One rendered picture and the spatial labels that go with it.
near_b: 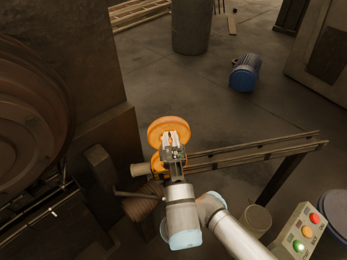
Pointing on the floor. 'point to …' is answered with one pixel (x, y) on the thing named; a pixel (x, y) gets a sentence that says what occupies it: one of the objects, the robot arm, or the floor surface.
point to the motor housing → (144, 209)
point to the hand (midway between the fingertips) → (168, 130)
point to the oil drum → (191, 26)
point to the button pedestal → (280, 252)
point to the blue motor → (246, 72)
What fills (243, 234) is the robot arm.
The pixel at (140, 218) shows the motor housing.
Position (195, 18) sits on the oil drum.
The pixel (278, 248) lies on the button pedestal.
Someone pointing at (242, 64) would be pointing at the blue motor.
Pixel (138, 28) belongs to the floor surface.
